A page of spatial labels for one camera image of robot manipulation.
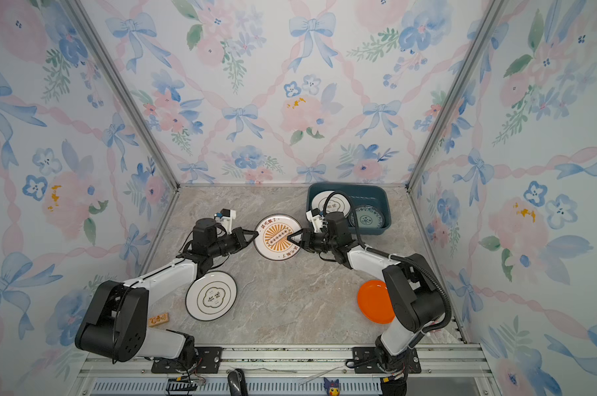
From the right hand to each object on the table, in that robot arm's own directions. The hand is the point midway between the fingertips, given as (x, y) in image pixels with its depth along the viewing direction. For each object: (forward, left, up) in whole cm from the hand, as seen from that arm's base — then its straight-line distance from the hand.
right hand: (291, 239), depth 85 cm
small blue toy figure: (-41, -12, -12) cm, 44 cm away
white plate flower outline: (-15, +28, -13) cm, 34 cm away
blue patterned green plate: (+20, -31, -13) cm, 39 cm away
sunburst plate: (0, +7, -1) cm, 7 cm away
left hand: (+2, +11, +1) cm, 11 cm away
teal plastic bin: (+31, -36, -9) cm, 49 cm away
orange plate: (-17, -29, -12) cm, 35 cm away
